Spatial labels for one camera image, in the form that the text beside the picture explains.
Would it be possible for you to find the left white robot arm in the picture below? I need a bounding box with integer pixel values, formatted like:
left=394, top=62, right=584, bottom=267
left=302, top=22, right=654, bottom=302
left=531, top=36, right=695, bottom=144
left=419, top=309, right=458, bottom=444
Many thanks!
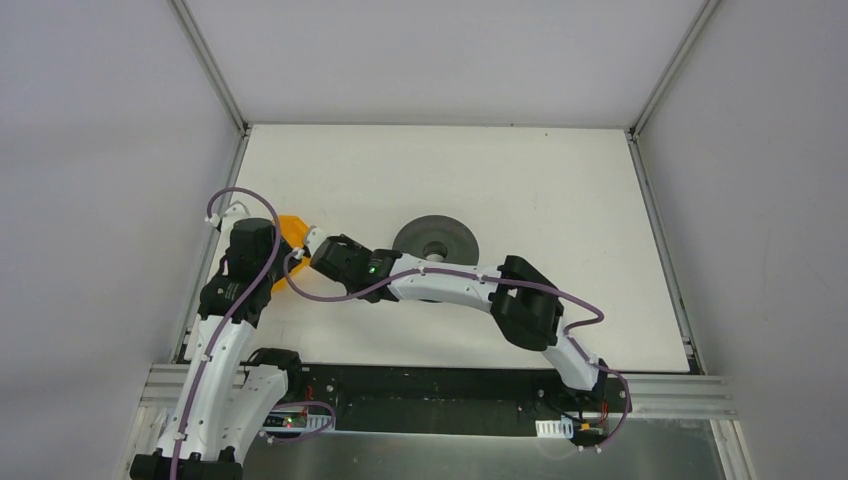
left=129, top=218, right=291, bottom=479

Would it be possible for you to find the yellow plastic bin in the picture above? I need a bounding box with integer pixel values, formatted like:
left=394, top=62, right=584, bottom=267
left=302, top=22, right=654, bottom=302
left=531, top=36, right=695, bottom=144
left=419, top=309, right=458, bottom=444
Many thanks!
left=271, top=215, right=310, bottom=294

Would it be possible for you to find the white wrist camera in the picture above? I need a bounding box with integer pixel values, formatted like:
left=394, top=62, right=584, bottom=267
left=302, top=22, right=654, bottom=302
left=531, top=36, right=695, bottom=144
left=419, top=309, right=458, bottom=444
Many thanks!
left=294, top=226, right=328, bottom=259
left=205, top=201, right=251, bottom=233

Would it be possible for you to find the right white cable duct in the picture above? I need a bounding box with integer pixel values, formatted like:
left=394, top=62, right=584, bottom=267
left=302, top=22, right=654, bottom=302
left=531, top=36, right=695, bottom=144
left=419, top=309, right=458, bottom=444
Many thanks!
left=535, top=418, right=574, bottom=439

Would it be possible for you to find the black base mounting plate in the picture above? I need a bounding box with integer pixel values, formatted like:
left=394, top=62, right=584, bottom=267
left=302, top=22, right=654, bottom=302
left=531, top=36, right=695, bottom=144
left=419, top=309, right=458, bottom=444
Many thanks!
left=263, top=364, right=632, bottom=437

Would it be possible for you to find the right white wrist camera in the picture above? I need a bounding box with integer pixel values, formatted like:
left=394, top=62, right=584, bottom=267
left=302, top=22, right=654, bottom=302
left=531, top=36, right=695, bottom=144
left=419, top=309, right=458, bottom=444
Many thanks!
left=294, top=226, right=328, bottom=259

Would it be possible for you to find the left white cable duct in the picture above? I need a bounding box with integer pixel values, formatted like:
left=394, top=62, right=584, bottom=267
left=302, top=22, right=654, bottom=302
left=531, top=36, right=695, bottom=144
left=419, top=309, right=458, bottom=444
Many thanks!
left=262, top=410, right=335, bottom=435

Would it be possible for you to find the white cable duct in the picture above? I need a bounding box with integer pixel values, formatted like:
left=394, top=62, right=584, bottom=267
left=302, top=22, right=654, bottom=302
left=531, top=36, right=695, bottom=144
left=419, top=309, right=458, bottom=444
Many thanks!
left=262, top=410, right=335, bottom=435
left=535, top=418, right=574, bottom=439

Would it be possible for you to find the black perforated cable spool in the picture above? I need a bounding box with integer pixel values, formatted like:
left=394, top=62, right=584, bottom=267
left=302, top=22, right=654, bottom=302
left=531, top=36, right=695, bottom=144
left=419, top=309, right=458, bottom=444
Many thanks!
left=392, top=214, right=480, bottom=305

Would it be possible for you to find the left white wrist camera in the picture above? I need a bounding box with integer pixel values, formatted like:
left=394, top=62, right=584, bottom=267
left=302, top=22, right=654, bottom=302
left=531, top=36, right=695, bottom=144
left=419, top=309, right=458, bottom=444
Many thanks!
left=205, top=201, right=251, bottom=233

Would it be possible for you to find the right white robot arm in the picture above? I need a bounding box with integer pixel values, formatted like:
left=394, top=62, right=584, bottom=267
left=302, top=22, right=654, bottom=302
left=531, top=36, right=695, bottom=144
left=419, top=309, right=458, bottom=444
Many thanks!
left=304, top=231, right=605, bottom=392

